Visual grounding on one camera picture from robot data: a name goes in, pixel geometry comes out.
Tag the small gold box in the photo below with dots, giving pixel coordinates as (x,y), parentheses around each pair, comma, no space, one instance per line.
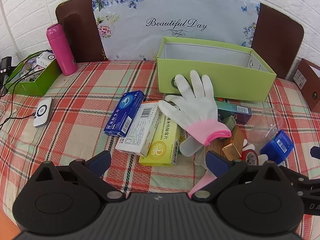
(231,151)

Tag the small blue box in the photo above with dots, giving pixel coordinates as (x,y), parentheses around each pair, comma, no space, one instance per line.
(277,146)

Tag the light green cardboard box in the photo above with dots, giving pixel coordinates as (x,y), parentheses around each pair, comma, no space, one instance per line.
(225,85)

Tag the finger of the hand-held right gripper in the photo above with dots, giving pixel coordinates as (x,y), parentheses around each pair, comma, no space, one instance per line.
(295,175)
(315,151)

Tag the dark blue purple carton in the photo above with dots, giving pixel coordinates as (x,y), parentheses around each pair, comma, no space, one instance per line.
(237,112)

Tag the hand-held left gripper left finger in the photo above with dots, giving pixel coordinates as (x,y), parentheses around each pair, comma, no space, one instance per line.
(101,161)

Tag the blue medicine box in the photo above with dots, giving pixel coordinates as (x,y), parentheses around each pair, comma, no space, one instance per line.
(123,115)

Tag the translucent plastic cup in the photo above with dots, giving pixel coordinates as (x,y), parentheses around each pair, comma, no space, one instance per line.
(188,147)

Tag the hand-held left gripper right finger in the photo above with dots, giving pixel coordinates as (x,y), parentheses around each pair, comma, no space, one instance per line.
(217,160)

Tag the dark green open box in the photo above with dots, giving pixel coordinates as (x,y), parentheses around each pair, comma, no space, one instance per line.
(37,85)

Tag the small white box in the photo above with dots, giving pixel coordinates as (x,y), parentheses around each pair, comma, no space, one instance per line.
(45,58)

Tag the white glove with pink cuff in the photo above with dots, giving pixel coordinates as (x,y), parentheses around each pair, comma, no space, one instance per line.
(197,105)

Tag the brown gift box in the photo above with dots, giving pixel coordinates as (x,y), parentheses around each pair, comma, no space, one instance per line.
(310,92)

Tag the red tape roll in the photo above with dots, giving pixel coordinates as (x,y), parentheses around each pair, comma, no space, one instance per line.
(250,156)

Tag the small green packet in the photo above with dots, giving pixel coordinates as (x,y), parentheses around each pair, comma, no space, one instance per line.
(230,121)

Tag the pink thermos bottle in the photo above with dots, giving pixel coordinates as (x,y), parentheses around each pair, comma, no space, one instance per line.
(62,52)

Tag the white medicine box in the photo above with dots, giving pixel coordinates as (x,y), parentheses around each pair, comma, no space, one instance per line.
(136,135)

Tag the brown kraft box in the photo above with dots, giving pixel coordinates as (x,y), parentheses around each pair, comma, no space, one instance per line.
(236,137)

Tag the white pocket router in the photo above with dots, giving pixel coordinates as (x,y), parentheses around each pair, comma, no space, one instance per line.
(43,112)

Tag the floral print cushion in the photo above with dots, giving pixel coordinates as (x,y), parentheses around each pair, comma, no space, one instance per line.
(175,10)

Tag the clear plastic cup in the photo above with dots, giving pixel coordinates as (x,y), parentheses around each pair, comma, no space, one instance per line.
(265,130)

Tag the black device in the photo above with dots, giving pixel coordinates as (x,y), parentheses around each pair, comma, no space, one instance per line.
(5,66)

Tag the yellow medicine box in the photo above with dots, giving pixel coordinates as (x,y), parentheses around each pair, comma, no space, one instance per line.
(160,147)

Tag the brown chair back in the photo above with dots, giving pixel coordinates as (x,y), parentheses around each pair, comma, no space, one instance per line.
(277,35)
(80,30)

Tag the plaid tablecloth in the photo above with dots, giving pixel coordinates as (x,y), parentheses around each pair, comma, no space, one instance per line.
(87,85)

